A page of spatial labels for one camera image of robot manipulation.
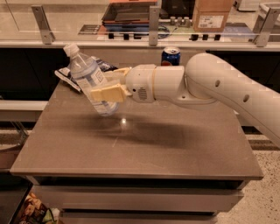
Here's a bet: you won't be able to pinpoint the right metal glass bracket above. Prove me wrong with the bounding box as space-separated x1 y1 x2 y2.
253 2 280 47

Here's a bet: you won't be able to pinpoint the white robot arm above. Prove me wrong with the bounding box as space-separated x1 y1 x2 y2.
90 53 280 146

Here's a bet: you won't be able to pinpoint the clear plastic water bottle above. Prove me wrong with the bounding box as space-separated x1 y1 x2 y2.
64 44 119 116

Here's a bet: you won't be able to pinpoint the left metal glass bracket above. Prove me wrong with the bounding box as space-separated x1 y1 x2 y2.
31 5 55 45

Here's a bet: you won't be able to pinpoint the metal glass bracket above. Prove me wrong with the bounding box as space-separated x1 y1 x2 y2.
31 5 55 45
253 2 280 47
149 5 160 46

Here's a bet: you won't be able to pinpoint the colourful snack bag on floor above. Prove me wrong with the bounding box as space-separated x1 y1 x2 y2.
17 192 62 224

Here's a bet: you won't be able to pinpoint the blue Pepsi can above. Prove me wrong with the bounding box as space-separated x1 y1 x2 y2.
161 46 180 66

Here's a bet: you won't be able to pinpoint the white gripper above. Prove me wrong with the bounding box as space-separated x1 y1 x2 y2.
90 64 156 103

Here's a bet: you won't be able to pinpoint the middle metal glass bracket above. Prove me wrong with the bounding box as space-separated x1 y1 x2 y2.
149 5 160 46

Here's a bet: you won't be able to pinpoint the stacked trays behind glass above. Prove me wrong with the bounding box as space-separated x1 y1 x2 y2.
99 0 169 40

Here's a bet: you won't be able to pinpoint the blue and white snack bag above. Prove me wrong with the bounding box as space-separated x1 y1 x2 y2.
54 56 116 93

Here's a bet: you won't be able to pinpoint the cardboard box with label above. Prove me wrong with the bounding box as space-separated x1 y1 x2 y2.
192 0 234 32

